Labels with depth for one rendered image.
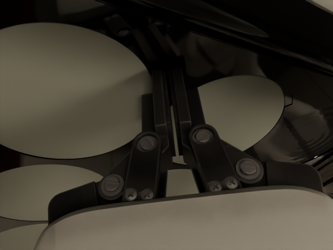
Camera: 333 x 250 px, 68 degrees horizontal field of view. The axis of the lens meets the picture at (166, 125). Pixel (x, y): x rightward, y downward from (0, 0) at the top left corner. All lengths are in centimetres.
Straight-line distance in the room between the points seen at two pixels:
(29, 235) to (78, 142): 17
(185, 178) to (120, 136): 10
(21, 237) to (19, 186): 11
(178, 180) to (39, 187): 12
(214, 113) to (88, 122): 8
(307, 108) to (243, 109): 6
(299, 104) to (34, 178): 21
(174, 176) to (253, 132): 8
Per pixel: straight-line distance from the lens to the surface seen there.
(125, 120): 16
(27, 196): 24
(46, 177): 21
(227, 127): 19
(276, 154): 27
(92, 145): 18
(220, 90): 16
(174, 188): 26
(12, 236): 32
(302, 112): 22
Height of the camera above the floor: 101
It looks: 38 degrees down
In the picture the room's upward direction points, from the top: 164 degrees clockwise
